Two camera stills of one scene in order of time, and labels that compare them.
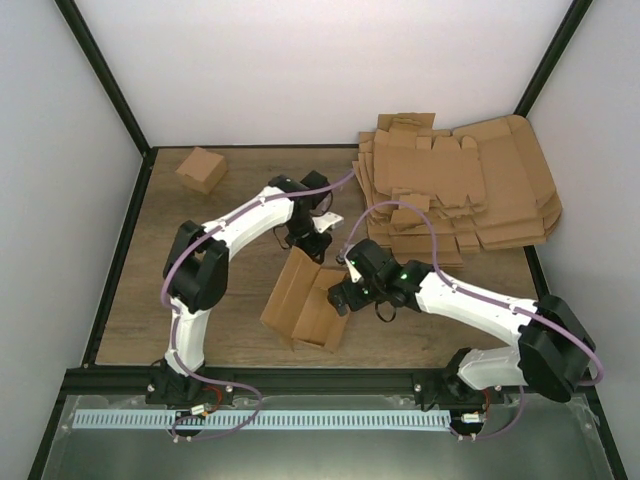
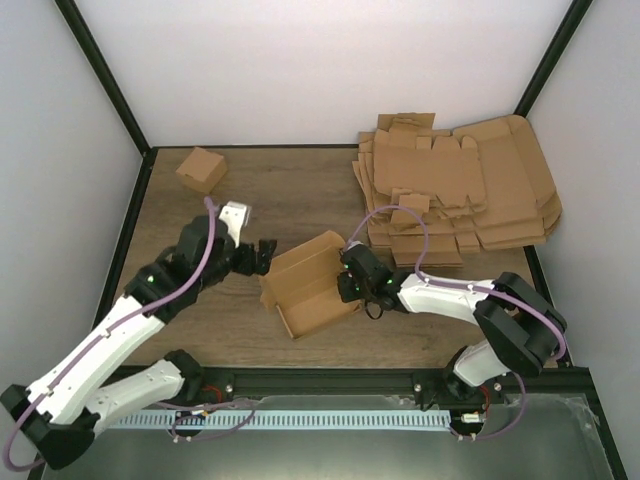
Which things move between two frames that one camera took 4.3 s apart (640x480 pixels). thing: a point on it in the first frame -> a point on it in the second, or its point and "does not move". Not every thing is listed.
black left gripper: [315, 248] -> [264, 262]
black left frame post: [103, 74] does not move
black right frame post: [563, 38] does not move
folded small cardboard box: [202, 170] does not move
